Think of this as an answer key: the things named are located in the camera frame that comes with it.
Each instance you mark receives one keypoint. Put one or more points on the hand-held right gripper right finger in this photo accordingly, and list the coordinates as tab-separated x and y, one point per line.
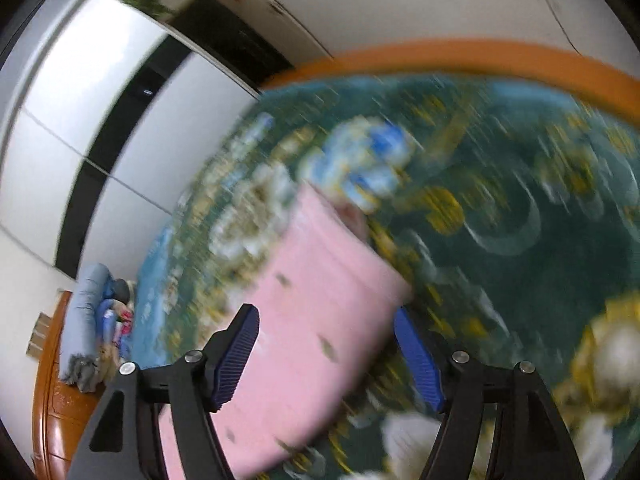
420	360

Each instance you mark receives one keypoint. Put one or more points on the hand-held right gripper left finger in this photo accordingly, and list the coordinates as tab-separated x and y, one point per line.
235	360

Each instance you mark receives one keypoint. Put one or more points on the pink fleece garment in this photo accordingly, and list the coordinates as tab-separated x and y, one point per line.
310	310

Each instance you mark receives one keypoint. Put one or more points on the colourful printed pillow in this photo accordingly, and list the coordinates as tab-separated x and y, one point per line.
107	320

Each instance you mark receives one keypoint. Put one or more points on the folded grey quilt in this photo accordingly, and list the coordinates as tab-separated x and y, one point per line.
82	320

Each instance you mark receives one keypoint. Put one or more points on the wooden headboard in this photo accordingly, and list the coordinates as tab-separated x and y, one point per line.
55	420

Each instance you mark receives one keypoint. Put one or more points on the floral teal bedspread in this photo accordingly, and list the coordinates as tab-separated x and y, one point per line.
500	185

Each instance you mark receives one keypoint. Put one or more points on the white and black wardrobe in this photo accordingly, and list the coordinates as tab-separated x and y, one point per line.
50	160

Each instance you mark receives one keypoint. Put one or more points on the wooden bed footboard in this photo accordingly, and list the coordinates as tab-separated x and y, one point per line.
450	55

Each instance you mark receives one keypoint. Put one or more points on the cream door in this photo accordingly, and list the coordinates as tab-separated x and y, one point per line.
250	5

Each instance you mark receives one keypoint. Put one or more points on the row of wall switches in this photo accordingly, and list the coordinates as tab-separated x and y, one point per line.
39	334

